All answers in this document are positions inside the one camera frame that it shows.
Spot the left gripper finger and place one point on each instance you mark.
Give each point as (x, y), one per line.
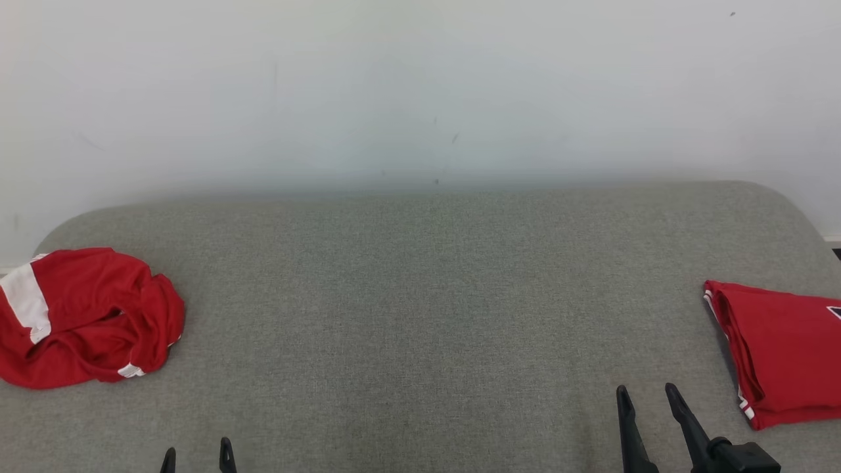
(169, 463)
(227, 460)

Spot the red shirt with white collar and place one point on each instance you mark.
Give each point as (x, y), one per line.
(788, 348)

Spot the red shorts with white stripe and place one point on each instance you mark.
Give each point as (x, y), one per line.
(85, 302)

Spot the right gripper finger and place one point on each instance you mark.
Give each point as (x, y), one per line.
(690, 433)
(634, 447)

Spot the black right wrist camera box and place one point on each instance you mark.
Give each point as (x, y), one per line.
(742, 460)

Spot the grey fabric sofa seat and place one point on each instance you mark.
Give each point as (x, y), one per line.
(394, 295)

